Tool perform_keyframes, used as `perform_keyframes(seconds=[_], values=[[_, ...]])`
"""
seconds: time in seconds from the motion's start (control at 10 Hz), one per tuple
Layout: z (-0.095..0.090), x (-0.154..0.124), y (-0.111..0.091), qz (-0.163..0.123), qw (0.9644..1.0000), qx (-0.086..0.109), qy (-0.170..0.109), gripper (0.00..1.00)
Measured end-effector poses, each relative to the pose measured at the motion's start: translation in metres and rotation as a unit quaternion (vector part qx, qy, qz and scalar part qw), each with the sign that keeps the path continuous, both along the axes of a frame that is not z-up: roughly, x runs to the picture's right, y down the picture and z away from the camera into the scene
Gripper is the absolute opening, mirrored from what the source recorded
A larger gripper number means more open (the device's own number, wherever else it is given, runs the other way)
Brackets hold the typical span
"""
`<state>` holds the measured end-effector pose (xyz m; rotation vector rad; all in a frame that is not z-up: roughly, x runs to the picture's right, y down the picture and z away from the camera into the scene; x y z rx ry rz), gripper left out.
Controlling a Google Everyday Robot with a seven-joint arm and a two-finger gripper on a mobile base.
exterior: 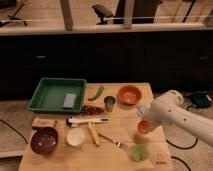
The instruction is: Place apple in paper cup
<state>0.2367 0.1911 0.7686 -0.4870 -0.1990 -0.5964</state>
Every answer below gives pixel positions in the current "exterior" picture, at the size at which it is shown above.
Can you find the grey sponge block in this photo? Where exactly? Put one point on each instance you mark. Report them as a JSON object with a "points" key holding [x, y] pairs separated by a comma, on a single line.
{"points": [[69, 100]]}

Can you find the yellow banana piece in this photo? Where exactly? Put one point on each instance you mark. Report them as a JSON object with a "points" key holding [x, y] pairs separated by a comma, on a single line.
{"points": [[94, 133]]}

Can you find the small wooden block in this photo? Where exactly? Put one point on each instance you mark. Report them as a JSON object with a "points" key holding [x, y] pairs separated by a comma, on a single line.
{"points": [[41, 123]]}

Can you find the green plastic cup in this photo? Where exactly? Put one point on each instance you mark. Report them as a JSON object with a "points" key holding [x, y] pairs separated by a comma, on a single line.
{"points": [[138, 153]]}

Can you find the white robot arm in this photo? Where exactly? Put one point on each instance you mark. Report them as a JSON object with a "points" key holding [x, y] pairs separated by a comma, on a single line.
{"points": [[166, 107]]}

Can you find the white handled knife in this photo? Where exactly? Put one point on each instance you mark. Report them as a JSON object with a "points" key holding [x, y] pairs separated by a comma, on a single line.
{"points": [[74, 122]]}

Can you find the green chili pepper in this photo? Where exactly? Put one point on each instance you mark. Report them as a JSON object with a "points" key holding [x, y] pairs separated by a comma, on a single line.
{"points": [[98, 93]]}

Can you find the green plastic tray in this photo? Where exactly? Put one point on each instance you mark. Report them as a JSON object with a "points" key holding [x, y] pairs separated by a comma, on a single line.
{"points": [[50, 95]]}

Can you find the small metal cup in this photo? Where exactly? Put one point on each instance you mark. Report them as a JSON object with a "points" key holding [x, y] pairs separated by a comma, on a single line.
{"points": [[109, 102]]}

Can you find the dark red bowl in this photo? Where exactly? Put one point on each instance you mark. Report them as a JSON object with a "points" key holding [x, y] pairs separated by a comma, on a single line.
{"points": [[44, 141]]}

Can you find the red orange apple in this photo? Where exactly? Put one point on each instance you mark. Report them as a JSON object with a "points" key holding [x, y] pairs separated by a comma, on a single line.
{"points": [[143, 127]]}

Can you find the white paper cup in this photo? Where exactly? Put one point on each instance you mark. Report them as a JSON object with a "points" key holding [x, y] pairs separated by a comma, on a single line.
{"points": [[75, 137]]}

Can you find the metal fork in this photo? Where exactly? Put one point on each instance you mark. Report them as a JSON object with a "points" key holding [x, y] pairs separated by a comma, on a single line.
{"points": [[119, 144]]}

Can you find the orange bowl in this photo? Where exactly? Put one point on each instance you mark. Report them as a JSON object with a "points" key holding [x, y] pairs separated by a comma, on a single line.
{"points": [[129, 95]]}

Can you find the dark blue bag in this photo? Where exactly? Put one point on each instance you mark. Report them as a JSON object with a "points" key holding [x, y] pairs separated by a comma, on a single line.
{"points": [[201, 100]]}

